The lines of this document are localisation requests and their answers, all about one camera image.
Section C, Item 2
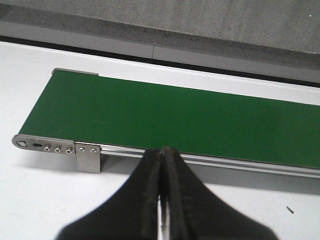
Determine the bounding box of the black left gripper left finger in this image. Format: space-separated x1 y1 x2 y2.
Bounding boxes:
57 149 161 240

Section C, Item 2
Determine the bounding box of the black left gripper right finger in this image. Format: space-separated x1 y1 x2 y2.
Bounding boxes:
161 147 277 240

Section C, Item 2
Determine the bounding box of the small black screw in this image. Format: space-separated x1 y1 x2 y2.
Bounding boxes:
286 206 295 214

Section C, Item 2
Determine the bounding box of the green conveyor belt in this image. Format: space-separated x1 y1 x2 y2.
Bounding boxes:
20 70 320 168

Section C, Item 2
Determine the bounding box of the conveyor end metal plate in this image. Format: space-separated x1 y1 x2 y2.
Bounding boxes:
11 134 75 155

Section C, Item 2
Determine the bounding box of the grey stone shelf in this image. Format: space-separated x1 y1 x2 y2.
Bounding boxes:
0 0 320 70

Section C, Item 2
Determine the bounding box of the aluminium conveyor rail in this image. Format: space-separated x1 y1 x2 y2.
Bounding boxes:
100 145 320 179

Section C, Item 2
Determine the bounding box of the left conveyor support bracket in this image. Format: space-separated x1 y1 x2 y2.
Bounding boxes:
75 142 101 174

